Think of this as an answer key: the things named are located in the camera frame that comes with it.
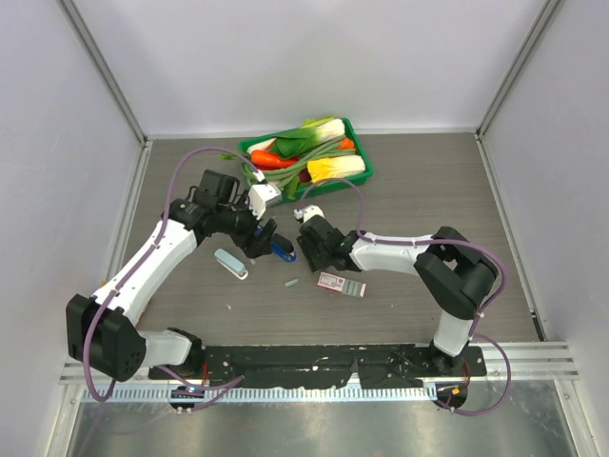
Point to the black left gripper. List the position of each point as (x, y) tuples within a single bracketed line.
[(255, 248)]

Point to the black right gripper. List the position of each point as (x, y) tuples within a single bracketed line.
[(307, 249)]

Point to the staple box red white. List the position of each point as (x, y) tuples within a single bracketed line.
[(342, 285)]

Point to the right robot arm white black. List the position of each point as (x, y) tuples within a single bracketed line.
[(458, 276)]

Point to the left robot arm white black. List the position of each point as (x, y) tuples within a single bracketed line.
[(101, 329)]

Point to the light blue small stapler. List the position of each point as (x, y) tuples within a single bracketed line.
[(231, 263)]

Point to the green plastic tray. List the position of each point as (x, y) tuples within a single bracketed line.
[(302, 185)]

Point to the green bean bundle toy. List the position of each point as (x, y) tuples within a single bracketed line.
[(283, 170)]

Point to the yellow napa cabbage toy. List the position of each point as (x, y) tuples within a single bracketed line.
[(335, 167)]

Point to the green leafy vegetable toy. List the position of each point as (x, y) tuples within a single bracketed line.
[(287, 143)]

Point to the small orange carrot toy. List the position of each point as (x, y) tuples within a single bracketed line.
[(346, 143)]

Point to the white bok choy toy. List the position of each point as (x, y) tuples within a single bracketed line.
[(324, 130)]

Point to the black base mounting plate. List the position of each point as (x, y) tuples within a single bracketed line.
[(329, 366)]

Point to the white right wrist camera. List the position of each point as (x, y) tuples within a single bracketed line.
[(308, 212)]

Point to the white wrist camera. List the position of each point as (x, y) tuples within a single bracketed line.
[(308, 212), (262, 195)]

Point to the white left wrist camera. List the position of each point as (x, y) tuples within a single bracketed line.
[(262, 195)]

